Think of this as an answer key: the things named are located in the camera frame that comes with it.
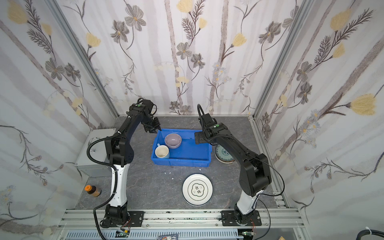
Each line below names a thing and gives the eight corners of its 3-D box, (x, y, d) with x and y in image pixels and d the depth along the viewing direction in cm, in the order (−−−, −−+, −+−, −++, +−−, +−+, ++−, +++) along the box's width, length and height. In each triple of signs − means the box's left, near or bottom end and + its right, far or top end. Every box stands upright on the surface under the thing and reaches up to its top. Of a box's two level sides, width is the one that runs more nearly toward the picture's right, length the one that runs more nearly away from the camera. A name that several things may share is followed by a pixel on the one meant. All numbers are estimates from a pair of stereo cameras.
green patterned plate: (223, 167, 94) (224, 165, 92) (210, 149, 103) (210, 147, 100) (233, 162, 97) (234, 159, 94) (219, 145, 105) (220, 142, 103)
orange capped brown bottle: (93, 197, 83) (83, 191, 75) (96, 191, 85) (86, 185, 77) (99, 197, 83) (89, 191, 75) (102, 191, 85) (92, 185, 77)
